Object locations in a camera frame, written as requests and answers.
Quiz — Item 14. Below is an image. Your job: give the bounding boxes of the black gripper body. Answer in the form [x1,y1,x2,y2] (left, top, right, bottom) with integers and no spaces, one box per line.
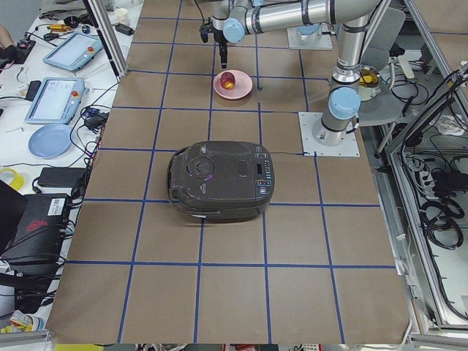
[199,18,227,46]

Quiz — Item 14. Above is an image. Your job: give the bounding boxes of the red apple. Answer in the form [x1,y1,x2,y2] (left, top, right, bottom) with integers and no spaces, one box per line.
[219,71,236,90]

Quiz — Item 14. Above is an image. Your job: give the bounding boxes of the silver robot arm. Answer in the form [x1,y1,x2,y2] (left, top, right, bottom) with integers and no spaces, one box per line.
[295,23,323,45]
[199,0,380,147]

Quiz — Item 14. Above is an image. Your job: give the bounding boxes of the pink plate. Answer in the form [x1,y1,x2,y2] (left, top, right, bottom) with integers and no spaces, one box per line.
[213,69,253,100]

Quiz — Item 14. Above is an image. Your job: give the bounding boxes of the light blue plate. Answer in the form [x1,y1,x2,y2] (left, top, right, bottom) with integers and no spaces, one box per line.
[28,124,72,159]

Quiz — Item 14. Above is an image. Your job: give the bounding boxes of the blue teach pendant far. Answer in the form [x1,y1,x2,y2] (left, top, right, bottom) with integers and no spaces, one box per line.
[42,33,103,72]

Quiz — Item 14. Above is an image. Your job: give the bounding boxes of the blue teach pendant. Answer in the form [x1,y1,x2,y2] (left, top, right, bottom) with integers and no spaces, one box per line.
[24,78,85,124]
[42,33,103,72]

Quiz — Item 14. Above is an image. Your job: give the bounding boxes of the dark grey rice cooker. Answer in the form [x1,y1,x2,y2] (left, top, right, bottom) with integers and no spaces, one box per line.
[166,141,275,220]

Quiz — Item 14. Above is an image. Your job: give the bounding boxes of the blue teach pendant near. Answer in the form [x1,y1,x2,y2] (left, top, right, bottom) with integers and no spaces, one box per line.
[24,78,85,124]

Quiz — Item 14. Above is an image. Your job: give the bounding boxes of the grey office chair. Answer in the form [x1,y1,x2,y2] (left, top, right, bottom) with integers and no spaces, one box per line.
[358,7,405,127]

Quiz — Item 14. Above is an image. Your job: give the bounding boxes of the black power adapter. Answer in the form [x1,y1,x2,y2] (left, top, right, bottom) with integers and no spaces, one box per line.
[37,167,85,188]

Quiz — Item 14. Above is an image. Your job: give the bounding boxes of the yellow tape roll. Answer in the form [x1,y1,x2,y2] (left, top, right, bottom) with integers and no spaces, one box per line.
[0,167,24,191]

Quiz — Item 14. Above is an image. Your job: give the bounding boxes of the black computer box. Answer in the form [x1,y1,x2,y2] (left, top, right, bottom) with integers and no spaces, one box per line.
[1,182,72,276]

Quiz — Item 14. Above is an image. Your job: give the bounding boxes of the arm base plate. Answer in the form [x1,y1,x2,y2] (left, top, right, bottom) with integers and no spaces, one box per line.
[287,28,333,50]
[298,112,360,157]

